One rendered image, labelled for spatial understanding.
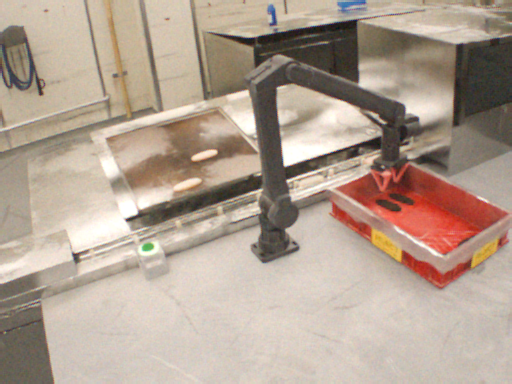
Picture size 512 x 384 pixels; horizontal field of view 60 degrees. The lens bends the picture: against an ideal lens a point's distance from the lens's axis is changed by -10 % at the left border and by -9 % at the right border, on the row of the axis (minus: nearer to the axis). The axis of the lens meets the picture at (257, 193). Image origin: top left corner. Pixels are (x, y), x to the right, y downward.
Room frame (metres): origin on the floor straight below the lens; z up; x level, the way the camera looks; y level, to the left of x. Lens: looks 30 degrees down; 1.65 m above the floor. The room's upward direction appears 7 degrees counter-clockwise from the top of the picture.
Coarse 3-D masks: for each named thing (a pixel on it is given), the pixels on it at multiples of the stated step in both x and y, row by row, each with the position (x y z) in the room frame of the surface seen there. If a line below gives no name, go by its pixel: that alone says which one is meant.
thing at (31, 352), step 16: (16, 240) 1.33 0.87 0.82; (32, 304) 0.98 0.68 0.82; (0, 320) 0.93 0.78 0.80; (16, 320) 0.95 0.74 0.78; (32, 320) 0.97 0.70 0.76; (0, 336) 0.92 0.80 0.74; (16, 336) 0.94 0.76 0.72; (32, 336) 0.96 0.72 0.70; (0, 352) 0.91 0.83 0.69; (16, 352) 0.93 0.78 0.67; (32, 352) 0.95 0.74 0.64; (48, 352) 0.97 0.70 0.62; (0, 368) 0.90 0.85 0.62; (16, 368) 0.92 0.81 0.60; (32, 368) 0.94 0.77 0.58; (48, 368) 0.96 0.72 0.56
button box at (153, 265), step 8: (136, 248) 1.09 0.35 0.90; (160, 248) 1.08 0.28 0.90; (144, 256) 1.05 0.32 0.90; (152, 256) 1.05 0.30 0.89; (160, 256) 1.06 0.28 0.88; (136, 264) 1.10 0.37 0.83; (144, 264) 1.04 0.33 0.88; (152, 264) 1.05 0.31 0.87; (160, 264) 1.06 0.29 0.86; (144, 272) 1.04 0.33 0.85; (152, 272) 1.05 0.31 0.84; (160, 272) 1.06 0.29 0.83; (168, 272) 1.06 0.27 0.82
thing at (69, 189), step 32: (32, 160) 2.04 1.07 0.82; (64, 160) 1.98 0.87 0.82; (96, 160) 1.92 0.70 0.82; (320, 160) 1.65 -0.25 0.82; (32, 192) 1.69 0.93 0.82; (64, 192) 1.65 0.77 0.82; (96, 192) 1.61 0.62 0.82; (224, 192) 1.49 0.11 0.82; (32, 224) 1.42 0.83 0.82; (64, 224) 1.40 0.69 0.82; (96, 224) 1.37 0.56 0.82; (128, 224) 1.35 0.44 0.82
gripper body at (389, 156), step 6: (384, 144) 1.26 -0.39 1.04; (384, 150) 1.26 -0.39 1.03; (390, 150) 1.25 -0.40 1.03; (396, 150) 1.25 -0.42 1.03; (378, 156) 1.29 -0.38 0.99; (384, 156) 1.26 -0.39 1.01; (390, 156) 1.25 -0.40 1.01; (396, 156) 1.25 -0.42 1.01; (402, 156) 1.27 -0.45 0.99; (372, 162) 1.26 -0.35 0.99; (378, 162) 1.25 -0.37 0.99; (384, 162) 1.24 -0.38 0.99; (390, 162) 1.24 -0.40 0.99; (396, 162) 1.24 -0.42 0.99; (390, 168) 1.22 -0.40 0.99
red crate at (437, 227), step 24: (384, 192) 1.35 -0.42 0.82; (408, 192) 1.33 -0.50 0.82; (336, 216) 1.23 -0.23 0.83; (384, 216) 1.21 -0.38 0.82; (408, 216) 1.19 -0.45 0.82; (432, 216) 1.18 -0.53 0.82; (456, 216) 1.16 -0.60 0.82; (432, 240) 1.06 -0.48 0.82; (456, 240) 1.04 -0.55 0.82; (504, 240) 0.99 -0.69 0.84; (408, 264) 0.96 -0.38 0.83
